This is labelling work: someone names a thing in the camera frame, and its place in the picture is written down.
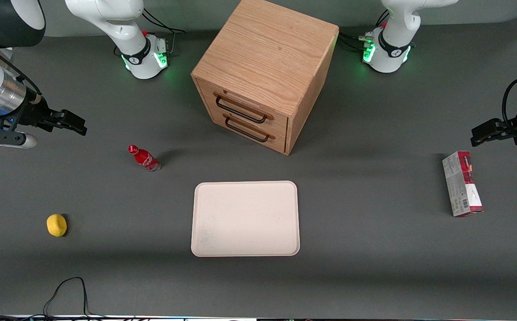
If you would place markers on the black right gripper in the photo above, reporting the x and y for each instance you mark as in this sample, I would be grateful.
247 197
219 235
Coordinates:
35 113

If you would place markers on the wooden drawer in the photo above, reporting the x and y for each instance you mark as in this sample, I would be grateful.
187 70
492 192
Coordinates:
245 104
258 133

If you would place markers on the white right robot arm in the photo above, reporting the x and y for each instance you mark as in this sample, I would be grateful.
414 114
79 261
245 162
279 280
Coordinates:
120 26

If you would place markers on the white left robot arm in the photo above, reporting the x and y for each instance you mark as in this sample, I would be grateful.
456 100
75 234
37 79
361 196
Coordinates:
392 44

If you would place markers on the wooden oak drawer cabinet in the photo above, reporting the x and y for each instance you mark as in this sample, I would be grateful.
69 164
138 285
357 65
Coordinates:
269 53

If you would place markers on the grey and red carton box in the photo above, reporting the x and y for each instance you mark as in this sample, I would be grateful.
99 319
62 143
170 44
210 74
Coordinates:
461 185

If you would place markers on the red cola bottle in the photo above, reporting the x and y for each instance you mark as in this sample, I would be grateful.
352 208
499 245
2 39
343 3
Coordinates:
144 158

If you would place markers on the yellow lemon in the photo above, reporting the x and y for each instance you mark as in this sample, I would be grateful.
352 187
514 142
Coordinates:
56 225

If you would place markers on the beige plastic tray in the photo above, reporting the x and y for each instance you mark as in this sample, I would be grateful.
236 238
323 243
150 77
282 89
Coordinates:
245 218

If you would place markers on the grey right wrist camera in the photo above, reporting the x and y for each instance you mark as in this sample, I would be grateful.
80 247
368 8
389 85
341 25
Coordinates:
4 139

